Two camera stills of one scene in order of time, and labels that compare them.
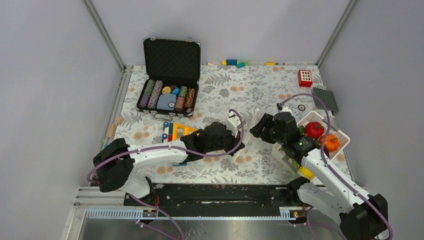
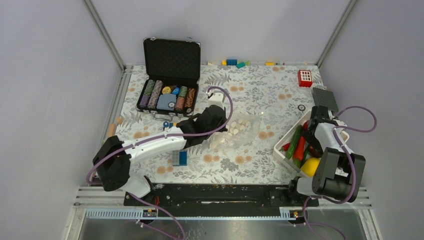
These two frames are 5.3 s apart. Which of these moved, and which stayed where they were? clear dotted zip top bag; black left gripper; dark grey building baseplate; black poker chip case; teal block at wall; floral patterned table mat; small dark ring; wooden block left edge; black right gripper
Moved: black right gripper; clear dotted zip top bag; black left gripper
Stayed: floral patterned table mat; teal block at wall; dark grey building baseplate; black poker chip case; small dark ring; wooden block left edge
